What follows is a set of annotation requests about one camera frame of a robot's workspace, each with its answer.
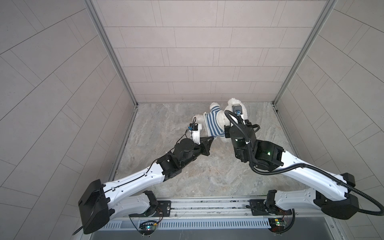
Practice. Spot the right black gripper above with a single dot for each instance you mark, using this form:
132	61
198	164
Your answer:
226	130

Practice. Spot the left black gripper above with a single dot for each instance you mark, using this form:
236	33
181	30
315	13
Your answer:
204	148

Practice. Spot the blue white striped sweater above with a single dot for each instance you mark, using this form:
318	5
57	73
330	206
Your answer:
214	129

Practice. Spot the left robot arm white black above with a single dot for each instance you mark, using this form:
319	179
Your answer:
102	202

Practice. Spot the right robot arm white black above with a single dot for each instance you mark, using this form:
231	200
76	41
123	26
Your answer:
326	191

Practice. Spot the right green circuit board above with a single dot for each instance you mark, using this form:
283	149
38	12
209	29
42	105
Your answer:
277	224

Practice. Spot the green circuit board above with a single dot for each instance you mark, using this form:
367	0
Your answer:
277	224
147	228

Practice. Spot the left green circuit board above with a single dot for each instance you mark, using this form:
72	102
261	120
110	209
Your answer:
147	228

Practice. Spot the right corner aluminium profile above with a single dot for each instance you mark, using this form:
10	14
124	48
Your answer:
326	11

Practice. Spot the corner aluminium profile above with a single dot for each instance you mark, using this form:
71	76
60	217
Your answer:
90	7
326	11

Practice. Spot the left corner aluminium profile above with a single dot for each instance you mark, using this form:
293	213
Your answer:
90	7

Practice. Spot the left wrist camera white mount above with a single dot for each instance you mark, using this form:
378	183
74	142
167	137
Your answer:
195	130

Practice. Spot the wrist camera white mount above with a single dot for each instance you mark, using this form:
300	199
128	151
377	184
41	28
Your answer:
195	130
238	111

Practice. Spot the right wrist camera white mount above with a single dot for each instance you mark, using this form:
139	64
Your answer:
238	111

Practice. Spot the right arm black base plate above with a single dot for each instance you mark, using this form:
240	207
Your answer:
263	208

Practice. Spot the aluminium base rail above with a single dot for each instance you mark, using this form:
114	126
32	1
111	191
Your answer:
183	208

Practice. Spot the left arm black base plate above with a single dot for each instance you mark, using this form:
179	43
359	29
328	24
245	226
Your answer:
161	209

